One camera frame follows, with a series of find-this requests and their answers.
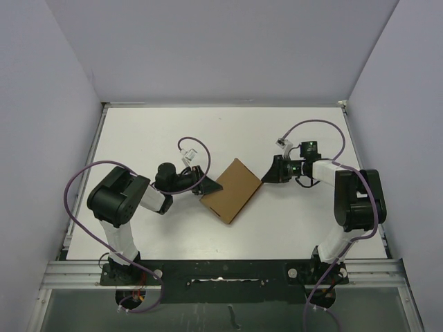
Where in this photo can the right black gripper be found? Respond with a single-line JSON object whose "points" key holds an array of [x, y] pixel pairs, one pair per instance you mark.
{"points": [[276, 173]]}

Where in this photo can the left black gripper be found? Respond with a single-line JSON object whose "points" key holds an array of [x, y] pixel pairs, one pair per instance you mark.
{"points": [[207, 185]]}

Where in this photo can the brown cardboard box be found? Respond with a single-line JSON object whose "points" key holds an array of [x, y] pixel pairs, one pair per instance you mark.
{"points": [[239, 185]]}

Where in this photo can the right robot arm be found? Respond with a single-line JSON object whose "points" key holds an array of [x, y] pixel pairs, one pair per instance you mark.
{"points": [[359, 204]]}

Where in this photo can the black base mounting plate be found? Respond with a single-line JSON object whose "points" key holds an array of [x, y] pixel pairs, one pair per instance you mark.
{"points": [[228, 281]]}

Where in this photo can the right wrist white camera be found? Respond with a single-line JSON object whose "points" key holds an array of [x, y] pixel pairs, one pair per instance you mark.
{"points": [[285, 145]]}

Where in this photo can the wrist white camera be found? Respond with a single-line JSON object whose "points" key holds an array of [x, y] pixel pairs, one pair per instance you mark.
{"points": [[285, 145], [187, 156]]}

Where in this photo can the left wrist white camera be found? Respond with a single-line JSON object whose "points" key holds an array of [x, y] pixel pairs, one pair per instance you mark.
{"points": [[187, 156]]}

